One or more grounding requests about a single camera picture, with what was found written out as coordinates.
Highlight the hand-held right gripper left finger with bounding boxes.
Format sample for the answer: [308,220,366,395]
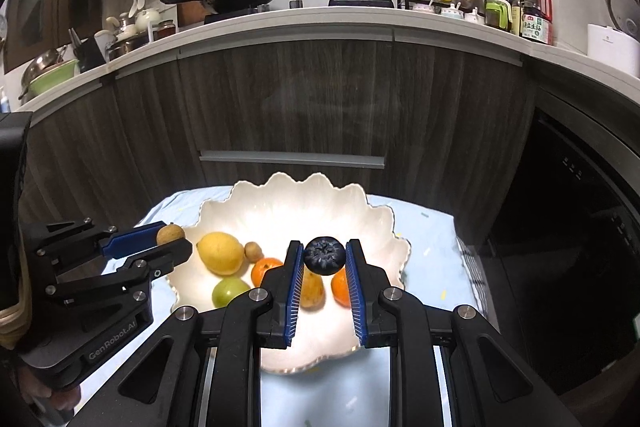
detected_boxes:
[65,239,306,427]

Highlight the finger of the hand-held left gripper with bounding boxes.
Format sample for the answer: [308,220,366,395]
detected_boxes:
[100,222,171,258]
[117,239,193,288]

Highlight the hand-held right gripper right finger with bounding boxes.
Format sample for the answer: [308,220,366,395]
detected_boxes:
[345,238,583,427]

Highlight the yellow mango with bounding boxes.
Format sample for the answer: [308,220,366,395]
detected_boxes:
[299,269,326,310]

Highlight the orange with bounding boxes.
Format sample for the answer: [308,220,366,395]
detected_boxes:
[331,268,352,307]
[250,258,285,288]

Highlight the large brown longan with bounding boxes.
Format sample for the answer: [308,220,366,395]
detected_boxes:
[156,223,186,247]

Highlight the blueberry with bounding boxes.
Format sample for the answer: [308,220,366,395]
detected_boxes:
[304,236,347,276]

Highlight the yellow lemon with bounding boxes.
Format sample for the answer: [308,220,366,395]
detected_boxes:
[196,232,246,277]

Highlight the white scalloped bowl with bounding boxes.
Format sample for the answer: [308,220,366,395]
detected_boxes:
[167,172,412,375]

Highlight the person's left hand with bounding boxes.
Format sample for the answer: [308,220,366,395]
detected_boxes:
[15,357,83,413]

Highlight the light blue patterned tablecloth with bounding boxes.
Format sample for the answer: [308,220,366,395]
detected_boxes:
[75,187,481,427]

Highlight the dark wood kitchen cabinets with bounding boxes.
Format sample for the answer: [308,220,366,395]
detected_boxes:
[0,24,536,248]

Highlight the steel pan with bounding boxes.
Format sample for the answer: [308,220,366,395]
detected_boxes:
[19,49,63,100]

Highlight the white teapot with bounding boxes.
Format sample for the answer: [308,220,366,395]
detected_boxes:
[135,8,162,32]

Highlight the black dishwasher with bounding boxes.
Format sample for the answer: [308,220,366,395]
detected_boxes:
[480,87,640,398]

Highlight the green oil bottle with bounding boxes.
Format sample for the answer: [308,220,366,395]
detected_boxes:
[484,0,512,30]

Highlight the large soy sauce bottle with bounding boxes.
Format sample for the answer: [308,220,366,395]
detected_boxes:
[520,0,555,45]

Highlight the white box appliance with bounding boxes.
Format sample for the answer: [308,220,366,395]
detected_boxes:
[587,23,640,76]

